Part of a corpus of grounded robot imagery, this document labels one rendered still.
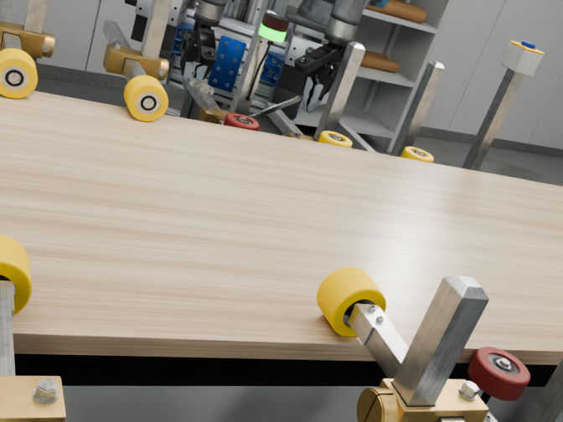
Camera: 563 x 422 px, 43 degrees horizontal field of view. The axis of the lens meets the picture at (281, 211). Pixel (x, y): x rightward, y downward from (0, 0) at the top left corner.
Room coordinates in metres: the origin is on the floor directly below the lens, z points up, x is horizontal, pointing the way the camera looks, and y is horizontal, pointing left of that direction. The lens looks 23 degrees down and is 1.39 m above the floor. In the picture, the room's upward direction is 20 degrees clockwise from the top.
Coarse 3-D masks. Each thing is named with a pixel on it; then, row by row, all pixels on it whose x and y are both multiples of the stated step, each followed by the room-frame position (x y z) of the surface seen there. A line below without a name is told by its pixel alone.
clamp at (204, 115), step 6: (204, 108) 1.64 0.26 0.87; (204, 114) 1.61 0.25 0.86; (210, 114) 1.61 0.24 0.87; (216, 114) 1.63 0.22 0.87; (222, 114) 1.64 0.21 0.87; (198, 120) 1.64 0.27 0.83; (204, 120) 1.61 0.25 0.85; (210, 120) 1.62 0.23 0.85; (216, 120) 1.62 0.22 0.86; (222, 120) 1.63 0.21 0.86
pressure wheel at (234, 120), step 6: (228, 114) 1.54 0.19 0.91; (234, 114) 1.56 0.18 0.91; (240, 114) 1.57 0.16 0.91; (228, 120) 1.51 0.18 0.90; (234, 120) 1.52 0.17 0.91; (240, 120) 1.54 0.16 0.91; (246, 120) 1.56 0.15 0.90; (252, 120) 1.56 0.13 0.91; (234, 126) 1.50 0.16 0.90; (240, 126) 1.50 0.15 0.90; (246, 126) 1.51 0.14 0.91; (252, 126) 1.52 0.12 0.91; (258, 126) 1.53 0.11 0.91
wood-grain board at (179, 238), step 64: (0, 128) 1.07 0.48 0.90; (64, 128) 1.16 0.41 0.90; (128, 128) 1.26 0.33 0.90; (192, 128) 1.39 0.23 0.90; (0, 192) 0.87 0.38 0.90; (64, 192) 0.93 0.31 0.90; (128, 192) 1.00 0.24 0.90; (192, 192) 1.09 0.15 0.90; (256, 192) 1.18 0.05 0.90; (320, 192) 1.29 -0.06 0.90; (384, 192) 1.42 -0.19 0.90; (448, 192) 1.57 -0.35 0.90; (512, 192) 1.76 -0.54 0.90; (64, 256) 0.77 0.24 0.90; (128, 256) 0.82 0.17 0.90; (192, 256) 0.88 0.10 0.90; (256, 256) 0.94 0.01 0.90; (320, 256) 1.02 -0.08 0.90; (384, 256) 1.10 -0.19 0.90; (448, 256) 1.20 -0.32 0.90; (512, 256) 1.31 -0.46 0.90; (64, 320) 0.64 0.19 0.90; (128, 320) 0.69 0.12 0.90; (192, 320) 0.73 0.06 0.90; (256, 320) 0.78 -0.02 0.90; (320, 320) 0.83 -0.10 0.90; (512, 320) 1.04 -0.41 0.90
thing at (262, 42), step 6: (276, 18) 1.61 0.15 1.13; (282, 18) 1.63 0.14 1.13; (276, 30) 1.61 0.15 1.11; (258, 42) 1.65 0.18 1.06; (264, 42) 1.66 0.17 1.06; (270, 42) 1.62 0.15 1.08; (276, 42) 1.62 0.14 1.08; (264, 54) 1.63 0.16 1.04; (258, 66) 1.65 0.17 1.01; (258, 72) 1.65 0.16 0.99; (252, 84) 1.65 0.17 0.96; (246, 96) 1.66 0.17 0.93
